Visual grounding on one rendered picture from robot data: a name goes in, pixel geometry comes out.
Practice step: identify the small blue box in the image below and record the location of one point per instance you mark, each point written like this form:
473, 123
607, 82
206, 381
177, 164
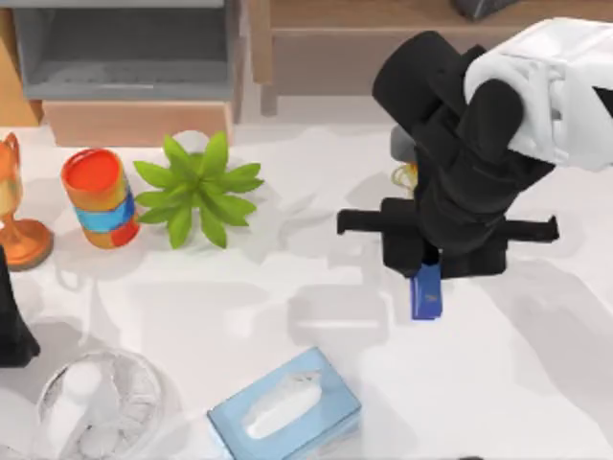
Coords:
426, 297

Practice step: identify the pale grey rounded box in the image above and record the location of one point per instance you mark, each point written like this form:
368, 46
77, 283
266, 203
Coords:
401, 143

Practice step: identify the light blue tissue box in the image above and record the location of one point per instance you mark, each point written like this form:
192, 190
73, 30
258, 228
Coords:
287, 407

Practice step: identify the green plant in white pot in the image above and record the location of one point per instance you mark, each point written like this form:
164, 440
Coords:
198, 187

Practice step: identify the wooden shelf unit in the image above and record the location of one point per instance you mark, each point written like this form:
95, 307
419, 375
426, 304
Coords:
345, 29

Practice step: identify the dark grey object on shelf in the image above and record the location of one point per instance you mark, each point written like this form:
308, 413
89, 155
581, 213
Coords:
481, 8

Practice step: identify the pale wooden drawer front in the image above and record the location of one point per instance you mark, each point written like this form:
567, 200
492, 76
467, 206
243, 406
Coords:
134, 122

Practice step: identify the orange blue yellow can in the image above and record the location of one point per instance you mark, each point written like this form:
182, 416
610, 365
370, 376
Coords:
100, 201

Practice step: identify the grey cabinet with dark inside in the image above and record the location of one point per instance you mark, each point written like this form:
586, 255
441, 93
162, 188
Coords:
124, 48

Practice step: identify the white round desk fan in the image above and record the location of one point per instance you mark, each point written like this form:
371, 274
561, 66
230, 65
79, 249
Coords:
103, 407

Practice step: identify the orange trophy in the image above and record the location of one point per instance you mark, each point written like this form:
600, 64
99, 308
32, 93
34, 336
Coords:
19, 230

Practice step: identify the wooden cupboard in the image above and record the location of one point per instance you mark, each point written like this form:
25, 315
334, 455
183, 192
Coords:
12, 76

